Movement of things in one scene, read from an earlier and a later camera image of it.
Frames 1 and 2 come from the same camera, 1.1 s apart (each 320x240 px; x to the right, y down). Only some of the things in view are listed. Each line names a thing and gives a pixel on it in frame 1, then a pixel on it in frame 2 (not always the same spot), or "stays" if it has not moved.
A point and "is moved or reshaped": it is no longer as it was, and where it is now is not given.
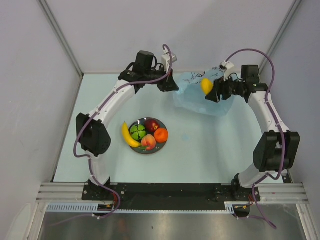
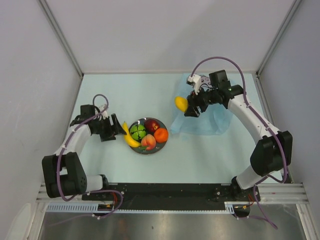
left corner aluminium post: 50,15 stays
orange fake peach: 149,141 stays
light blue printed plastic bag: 190,97 is moved or reshaped
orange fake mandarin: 161,135 stays
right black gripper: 218,88 -> 194,101
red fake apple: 151,125 stays
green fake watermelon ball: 137,131 stays
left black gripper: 168,85 -> 109,135
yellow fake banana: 127,137 stays
